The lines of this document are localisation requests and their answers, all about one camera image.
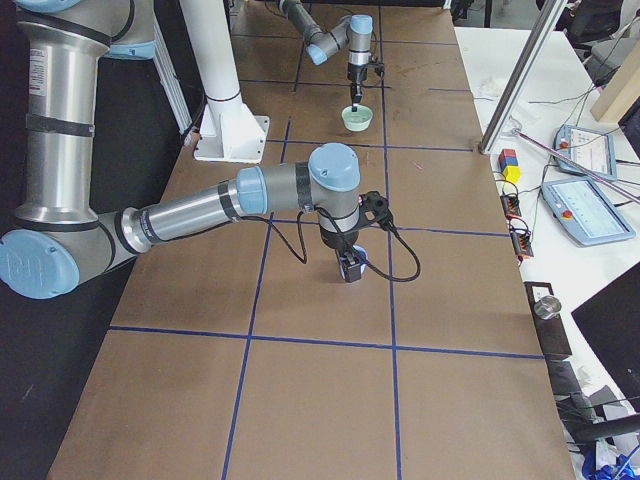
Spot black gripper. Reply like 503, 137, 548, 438
320, 226, 362, 283
347, 61, 384, 111

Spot light blue plastic cup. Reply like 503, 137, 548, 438
337, 245, 368, 283

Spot mint green bowl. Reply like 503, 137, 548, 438
341, 105, 373, 132

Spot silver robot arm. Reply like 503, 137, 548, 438
278, 0, 384, 112
1, 1, 364, 300

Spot crumpled white tissue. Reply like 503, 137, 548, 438
477, 76, 507, 99

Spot red blue cube block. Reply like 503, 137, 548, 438
498, 149, 519, 171

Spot orange black connector block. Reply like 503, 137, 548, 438
500, 194, 522, 219

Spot yellow cube block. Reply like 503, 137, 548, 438
501, 165, 521, 184

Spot stainless steel cup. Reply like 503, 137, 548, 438
533, 295, 562, 320

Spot black box under cup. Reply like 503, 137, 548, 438
524, 281, 572, 360

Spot near teach pendant tablet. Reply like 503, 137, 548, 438
541, 179, 636, 246

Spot teach pendant tablet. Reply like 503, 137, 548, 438
554, 125, 617, 180
541, 179, 636, 246

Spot far teach pendant tablet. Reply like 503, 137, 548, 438
554, 125, 617, 180

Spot wooden board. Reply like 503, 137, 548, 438
591, 43, 640, 123

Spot blue plastic bag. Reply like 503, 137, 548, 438
581, 441, 639, 480

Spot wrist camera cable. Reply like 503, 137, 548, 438
267, 209, 422, 282

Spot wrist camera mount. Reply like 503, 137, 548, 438
359, 190, 397, 232

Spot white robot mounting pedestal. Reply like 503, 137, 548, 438
180, 0, 269, 164

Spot aluminium frame post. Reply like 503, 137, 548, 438
478, 0, 566, 154

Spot black frame pole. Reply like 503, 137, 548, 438
571, 414, 640, 443

